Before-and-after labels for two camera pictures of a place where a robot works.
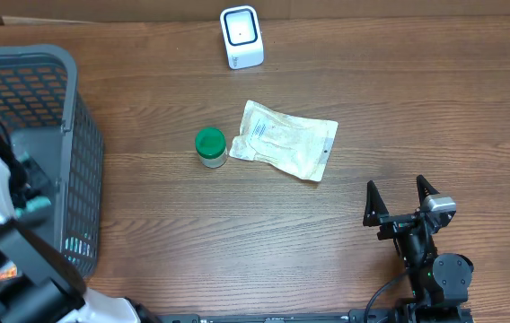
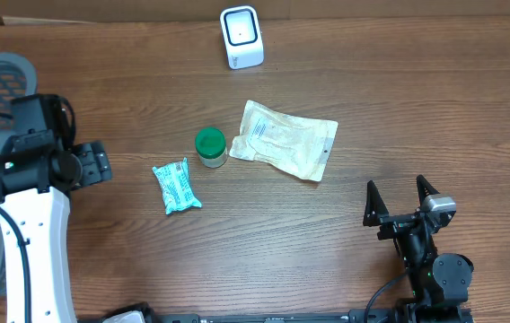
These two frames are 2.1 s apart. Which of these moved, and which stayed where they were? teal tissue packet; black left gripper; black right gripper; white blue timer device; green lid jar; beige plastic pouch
Moved: teal tissue packet; black left gripper
Stayed: white blue timer device; beige plastic pouch; black right gripper; green lid jar
